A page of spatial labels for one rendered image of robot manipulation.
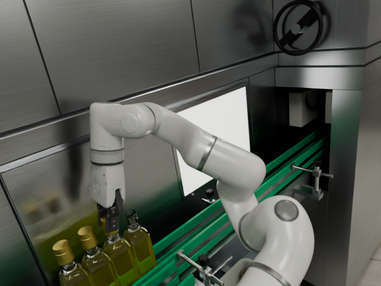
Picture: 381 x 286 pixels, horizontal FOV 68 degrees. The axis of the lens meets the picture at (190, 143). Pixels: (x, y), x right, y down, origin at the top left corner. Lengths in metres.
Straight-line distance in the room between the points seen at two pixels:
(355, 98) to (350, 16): 0.30
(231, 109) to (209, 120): 0.13
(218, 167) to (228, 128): 0.58
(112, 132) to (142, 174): 0.30
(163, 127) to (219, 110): 0.44
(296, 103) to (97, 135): 1.12
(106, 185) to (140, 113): 0.18
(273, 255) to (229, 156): 0.20
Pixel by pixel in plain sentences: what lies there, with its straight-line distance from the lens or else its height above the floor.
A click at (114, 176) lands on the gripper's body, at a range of 0.66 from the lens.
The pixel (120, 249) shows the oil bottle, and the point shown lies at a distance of 0.77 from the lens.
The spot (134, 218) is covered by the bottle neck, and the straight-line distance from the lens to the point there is 0.77.
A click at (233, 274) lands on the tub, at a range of 0.99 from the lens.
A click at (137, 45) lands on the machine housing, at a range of 0.89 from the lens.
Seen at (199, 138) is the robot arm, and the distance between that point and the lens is 0.59.
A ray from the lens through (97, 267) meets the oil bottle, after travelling 0.76.
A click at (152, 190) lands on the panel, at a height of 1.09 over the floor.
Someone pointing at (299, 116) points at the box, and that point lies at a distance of 1.57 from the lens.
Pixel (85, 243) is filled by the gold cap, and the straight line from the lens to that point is 0.73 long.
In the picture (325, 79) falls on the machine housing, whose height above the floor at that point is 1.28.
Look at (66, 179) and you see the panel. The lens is 0.80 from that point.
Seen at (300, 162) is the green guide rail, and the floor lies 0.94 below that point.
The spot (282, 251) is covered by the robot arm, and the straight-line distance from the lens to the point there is 0.54.
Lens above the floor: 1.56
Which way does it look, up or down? 22 degrees down
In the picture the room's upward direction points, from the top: 9 degrees counter-clockwise
